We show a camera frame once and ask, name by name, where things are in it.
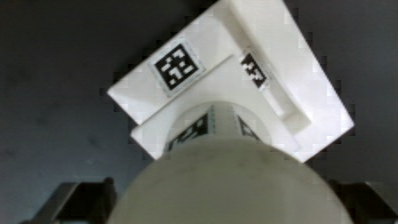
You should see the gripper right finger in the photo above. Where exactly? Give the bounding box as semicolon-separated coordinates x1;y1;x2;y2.
328;180;398;224

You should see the white lamp bulb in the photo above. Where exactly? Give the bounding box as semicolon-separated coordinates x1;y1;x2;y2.
106;102;353;224

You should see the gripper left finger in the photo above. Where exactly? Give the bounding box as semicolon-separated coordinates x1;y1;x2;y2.
19;178;116;224

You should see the white lamp base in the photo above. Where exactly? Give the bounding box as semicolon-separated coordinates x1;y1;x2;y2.
108;0;353;161

